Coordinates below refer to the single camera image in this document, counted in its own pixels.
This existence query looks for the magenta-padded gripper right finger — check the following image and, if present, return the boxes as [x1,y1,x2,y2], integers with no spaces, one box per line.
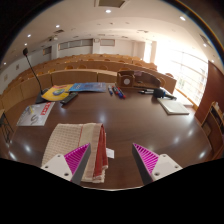
[131,143,184,186]

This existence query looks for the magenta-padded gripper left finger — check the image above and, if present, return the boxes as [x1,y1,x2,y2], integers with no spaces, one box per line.
[40,142,92,186]

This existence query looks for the beige checked towel, red border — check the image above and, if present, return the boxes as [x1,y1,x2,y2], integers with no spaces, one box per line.
[40,122,115,184]

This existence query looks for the grey magazine with red print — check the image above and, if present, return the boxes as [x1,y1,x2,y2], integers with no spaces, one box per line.
[16,101,56,127]

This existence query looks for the black remote control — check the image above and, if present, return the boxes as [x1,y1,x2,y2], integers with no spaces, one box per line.
[59,91,79,105]

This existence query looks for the yellow folder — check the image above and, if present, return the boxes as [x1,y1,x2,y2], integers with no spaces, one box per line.
[40,83,74,102]

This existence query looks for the black desk device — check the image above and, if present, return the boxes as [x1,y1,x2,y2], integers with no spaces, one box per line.
[138,87,178,101]

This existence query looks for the black gooseneck desk microphone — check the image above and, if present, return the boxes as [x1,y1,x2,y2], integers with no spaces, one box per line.
[22,47,51,105]

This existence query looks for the red marker pen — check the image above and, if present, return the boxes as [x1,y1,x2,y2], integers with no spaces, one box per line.
[116,86,127,100]

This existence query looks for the blue booklet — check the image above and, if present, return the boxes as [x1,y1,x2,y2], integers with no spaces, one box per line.
[68,81,108,93]

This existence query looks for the small folding side table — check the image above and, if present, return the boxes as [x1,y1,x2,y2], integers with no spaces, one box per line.
[0,109,14,144]

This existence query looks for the wooden auditorium seat rows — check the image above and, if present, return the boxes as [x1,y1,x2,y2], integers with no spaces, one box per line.
[0,53,178,111]

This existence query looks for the large bright window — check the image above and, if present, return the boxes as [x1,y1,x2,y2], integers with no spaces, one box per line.
[153,41,209,106]

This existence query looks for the recessed ceiling lights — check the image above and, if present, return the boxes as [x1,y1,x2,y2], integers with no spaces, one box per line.
[23,8,209,49]

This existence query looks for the ceiling air vent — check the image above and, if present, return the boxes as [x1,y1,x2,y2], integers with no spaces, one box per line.
[94,0,129,9]

